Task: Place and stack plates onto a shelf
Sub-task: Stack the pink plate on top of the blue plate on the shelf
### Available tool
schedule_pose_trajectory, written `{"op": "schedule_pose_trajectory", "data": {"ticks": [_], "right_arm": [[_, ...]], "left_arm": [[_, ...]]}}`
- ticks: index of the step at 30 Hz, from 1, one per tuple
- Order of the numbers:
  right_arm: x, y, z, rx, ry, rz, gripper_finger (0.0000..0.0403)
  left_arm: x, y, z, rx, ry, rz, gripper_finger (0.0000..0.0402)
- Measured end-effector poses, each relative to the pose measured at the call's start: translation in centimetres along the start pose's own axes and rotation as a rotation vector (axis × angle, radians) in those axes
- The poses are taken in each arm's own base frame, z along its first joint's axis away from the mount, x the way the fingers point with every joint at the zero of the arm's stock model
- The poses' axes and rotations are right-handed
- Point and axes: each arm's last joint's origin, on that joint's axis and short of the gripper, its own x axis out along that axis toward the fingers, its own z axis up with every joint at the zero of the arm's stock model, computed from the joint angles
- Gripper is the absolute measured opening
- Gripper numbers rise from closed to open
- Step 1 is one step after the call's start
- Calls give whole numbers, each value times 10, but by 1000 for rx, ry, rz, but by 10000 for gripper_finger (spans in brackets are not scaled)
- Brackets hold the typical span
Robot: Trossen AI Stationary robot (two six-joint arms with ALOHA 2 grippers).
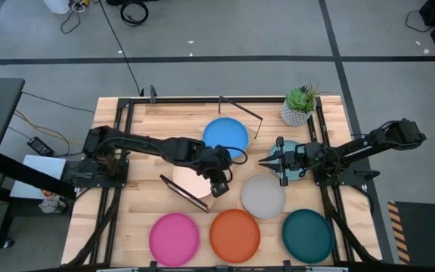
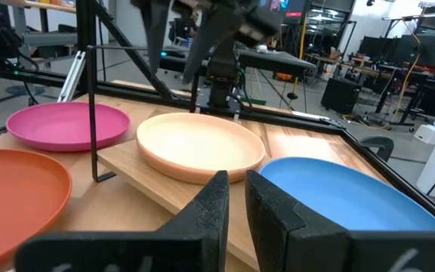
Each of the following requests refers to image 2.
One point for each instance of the computer monitor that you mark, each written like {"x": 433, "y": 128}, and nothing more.
{"x": 285, "y": 7}

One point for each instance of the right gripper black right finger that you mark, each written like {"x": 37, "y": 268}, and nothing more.
{"x": 285, "y": 234}

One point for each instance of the black computer case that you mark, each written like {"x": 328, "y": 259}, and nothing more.
{"x": 340, "y": 96}

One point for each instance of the black curved bracket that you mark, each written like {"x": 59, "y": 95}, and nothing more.
{"x": 385, "y": 145}

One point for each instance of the silver metal bracket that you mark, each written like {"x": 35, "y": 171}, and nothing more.
{"x": 72, "y": 75}

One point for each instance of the black metal table frame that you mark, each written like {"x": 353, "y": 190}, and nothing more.
{"x": 85, "y": 38}

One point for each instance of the blue plate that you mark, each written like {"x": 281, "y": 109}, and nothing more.
{"x": 346, "y": 192}

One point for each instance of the pink plate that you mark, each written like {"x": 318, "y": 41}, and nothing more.
{"x": 51, "y": 124}

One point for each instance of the black office chair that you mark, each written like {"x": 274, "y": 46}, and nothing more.
{"x": 425, "y": 98}

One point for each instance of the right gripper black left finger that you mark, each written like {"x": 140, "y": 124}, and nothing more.
{"x": 187, "y": 234}

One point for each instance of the orange plate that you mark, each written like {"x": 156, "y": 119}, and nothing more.
{"x": 13, "y": 196}

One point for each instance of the black desk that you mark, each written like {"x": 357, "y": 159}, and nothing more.
{"x": 274, "y": 60}

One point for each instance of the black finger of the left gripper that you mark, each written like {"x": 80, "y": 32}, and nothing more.
{"x": 158, "y": 34}
{"x": 210, "y": 41}

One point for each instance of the cream plate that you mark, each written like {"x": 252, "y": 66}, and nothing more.
{"x": 198, "y": 143}

